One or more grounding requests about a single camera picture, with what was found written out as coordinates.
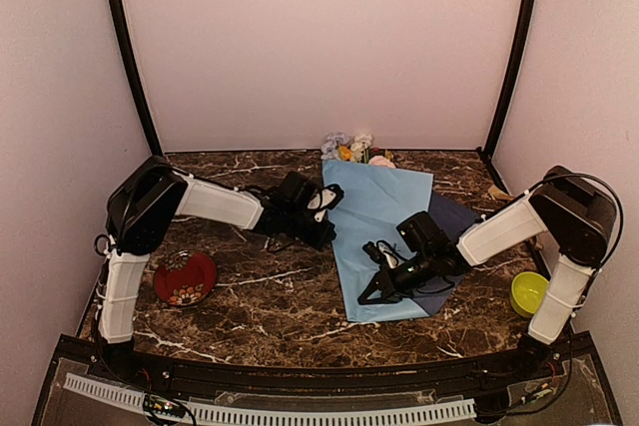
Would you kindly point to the beige satin ribbon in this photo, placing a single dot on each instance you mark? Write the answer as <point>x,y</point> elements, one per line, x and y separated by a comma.
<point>498,194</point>

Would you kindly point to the white slotted cable duct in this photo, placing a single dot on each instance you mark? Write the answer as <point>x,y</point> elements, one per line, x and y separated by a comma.
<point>268,411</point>

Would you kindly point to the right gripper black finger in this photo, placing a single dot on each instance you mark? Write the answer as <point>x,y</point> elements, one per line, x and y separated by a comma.
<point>364,299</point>
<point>380,284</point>

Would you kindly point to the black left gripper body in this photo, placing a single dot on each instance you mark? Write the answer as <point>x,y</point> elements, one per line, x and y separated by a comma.
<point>294,227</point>

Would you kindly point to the black left corner post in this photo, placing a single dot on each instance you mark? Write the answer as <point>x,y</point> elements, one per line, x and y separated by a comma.
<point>128,58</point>

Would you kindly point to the red floral plate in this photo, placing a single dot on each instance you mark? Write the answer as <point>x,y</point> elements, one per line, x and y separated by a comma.
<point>185,278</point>

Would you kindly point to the black corner post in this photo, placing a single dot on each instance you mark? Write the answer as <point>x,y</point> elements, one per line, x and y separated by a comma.
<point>515,59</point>
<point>128,58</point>

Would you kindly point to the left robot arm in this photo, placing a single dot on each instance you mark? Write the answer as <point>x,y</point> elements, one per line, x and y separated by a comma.
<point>142,209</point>

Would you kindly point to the black right corner post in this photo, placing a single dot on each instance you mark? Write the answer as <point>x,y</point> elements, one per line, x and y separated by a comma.
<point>515,59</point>

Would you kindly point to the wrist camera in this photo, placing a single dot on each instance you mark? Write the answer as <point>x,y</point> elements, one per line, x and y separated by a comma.
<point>383,254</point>
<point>325,200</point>

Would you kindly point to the black front frame rail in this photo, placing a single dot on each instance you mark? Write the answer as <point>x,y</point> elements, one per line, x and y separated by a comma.
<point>469,377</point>

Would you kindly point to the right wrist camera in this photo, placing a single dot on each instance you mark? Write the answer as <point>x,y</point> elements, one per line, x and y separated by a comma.
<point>383,254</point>

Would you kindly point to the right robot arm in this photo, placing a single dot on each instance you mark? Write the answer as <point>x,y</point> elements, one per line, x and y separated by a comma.
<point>581,213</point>

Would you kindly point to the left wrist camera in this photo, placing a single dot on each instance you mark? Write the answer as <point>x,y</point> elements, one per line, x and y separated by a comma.
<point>325,200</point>

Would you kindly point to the pink and blue fake flower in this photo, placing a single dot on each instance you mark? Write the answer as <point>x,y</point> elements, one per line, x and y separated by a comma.
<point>378,157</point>

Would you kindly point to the yellow-green bowl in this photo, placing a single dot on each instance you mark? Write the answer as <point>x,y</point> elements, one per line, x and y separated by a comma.
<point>527,290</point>

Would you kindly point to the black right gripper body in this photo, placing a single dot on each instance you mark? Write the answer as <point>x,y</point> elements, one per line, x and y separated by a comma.
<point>415,277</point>

